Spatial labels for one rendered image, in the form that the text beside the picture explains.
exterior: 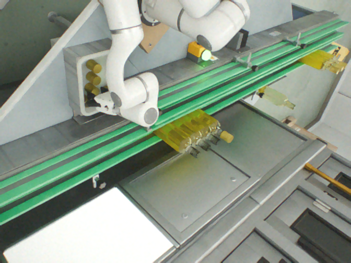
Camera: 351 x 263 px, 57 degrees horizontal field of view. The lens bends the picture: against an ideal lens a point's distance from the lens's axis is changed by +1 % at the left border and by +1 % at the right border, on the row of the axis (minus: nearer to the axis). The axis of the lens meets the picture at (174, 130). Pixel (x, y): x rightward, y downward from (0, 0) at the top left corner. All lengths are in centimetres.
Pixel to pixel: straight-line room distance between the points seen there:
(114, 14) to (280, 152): 105
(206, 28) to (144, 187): 63
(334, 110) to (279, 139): 600
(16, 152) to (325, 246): 110
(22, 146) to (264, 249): 88
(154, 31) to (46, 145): 54
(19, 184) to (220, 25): 74
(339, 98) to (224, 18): 664
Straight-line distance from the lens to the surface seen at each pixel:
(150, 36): 119
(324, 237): 136
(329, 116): 772
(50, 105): 118
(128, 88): 87
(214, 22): 95
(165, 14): 106
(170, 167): 132
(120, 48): 86
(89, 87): 117
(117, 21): 85
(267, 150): 159
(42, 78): 112
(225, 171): 136
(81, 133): 118
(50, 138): 117
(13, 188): 106
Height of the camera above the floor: 165
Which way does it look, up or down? 31 degrees down
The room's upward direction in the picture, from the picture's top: 126 degrees clockwise
